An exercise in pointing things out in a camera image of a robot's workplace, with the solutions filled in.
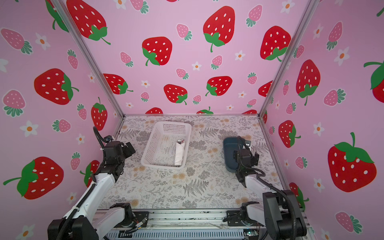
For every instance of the white paper napkin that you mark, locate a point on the white paper napkin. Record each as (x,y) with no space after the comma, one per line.
(179,154)

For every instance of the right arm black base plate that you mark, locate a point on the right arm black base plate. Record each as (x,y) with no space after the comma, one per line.
(236,218)

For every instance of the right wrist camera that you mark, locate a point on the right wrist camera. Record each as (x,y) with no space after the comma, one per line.
(247,145)

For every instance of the white plastic mesh basket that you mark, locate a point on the white plastic mesh basket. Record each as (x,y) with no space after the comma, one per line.
(161,147)

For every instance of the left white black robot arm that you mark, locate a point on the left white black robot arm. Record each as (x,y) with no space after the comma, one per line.
(78,223)

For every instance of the aluminium frame rail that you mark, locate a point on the aluminium frame rail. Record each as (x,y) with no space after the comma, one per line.
(187,217)

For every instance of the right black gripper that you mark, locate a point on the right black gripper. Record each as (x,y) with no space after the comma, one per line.
(255,160)

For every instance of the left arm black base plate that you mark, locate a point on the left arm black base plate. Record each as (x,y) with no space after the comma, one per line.
(130,222)

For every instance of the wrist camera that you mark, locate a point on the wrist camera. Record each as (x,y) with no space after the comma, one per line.
(247,145)
(108,139)

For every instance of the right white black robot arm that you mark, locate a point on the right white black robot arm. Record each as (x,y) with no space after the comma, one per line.
(279,210)

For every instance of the dark teal plastic bin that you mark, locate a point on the dark teal plastic bin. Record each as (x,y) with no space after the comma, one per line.
(230,145)

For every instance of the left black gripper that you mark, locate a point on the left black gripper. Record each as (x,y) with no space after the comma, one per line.
(126,151)

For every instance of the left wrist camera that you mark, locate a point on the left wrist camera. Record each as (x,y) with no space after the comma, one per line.
(108,139)

